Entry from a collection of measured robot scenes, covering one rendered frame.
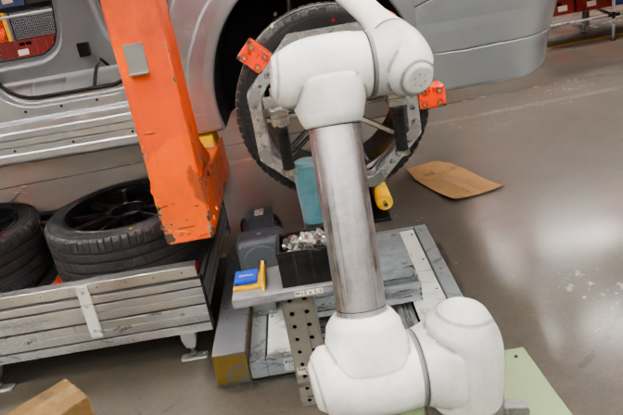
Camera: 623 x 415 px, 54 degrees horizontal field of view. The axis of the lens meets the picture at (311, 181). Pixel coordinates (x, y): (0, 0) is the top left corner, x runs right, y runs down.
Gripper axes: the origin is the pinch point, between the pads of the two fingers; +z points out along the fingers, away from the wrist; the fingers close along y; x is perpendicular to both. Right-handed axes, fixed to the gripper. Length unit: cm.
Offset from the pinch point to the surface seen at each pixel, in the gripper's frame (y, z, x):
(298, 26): -3.8, -2.2, -12.8
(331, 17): 5.9, -6.7, -13.9
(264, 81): -21.8, -3.0, -23.7
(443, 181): 88, 90, -137
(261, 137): -28.9, 0.2, -40.6
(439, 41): 56, 11, -42
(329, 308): -30, 3, -111
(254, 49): -21.1, -3.4, -13.5
